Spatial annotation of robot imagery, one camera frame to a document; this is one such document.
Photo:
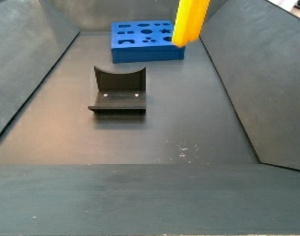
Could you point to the blue shape sorting board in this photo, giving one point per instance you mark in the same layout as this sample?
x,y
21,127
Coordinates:
x,y
141,41

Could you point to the black curved stand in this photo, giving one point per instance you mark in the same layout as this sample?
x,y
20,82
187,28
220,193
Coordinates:
x,y
121,91

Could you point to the yellow double-square block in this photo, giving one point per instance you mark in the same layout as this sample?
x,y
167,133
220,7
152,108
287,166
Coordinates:
x,y
190,20

